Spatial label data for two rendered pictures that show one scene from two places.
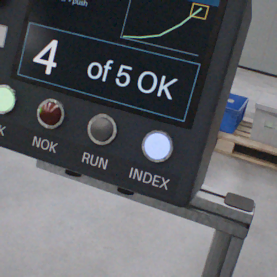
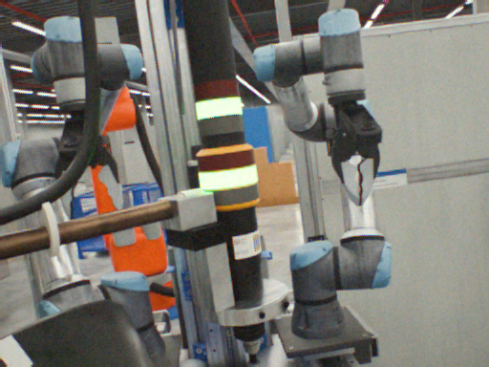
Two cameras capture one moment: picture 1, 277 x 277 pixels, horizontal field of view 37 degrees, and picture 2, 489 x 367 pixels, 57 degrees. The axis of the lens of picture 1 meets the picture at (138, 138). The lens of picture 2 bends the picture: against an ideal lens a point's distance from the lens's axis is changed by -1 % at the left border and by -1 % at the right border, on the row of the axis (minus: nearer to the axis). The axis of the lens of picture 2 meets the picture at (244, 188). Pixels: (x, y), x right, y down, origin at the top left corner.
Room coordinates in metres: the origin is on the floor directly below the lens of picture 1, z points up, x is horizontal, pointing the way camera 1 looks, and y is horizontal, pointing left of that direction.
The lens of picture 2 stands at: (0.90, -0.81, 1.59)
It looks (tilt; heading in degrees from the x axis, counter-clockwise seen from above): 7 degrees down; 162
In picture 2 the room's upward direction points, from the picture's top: 8 degrees counter-clockwise
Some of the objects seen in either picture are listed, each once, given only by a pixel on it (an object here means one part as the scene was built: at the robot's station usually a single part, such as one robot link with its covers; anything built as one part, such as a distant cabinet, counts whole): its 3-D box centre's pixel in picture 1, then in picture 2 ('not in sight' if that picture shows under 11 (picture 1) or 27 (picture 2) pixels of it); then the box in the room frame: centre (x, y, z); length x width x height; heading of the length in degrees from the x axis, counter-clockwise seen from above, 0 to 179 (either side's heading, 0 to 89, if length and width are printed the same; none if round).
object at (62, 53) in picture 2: not in sight; (69, 51); (-0.01, -0.82, 1.78); 0.09 x 0.08 x 0.11; 19
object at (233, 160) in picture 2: not in sight; (225, 160); (0.57, -0.72, 1.57); 0.04 x 0.04 x 0.01
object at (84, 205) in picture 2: not in sight; (115, 218); (-6.90, -0.58, 0.49); 1.27 x 0.88 x 0.98; 154
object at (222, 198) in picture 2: not in sight; (230, 193); (0.57, -0.72, 1.54); 0.04 x 0.04 x 0.01
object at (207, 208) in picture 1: (140, 183); not in sight; (0.39, -0.01, 1.04); 0.24 x 0.03 x 0.03; 75
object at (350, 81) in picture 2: not in sight; (343, 84); (0.13, -0.34, 1.65); 0.08 x 0.08 x 0.05
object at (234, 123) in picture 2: not in sight; (221, 126); (0.57, -0.72, 1.59); 0.03 x 0.03 x 0.01
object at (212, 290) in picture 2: not in sight; (227, 250); (0.57, -0.73, 1.50); 0.09 x 0.07 x 0.10; 110
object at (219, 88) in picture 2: not in sight; (216, 91); (0.57, -0.72, 1.62); 0.03 x 0.03 x 0.01
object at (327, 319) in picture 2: not in sight; (316, 310); (-0.19, -0.30, 1.09); 0.15 x 0.15 x 0.10
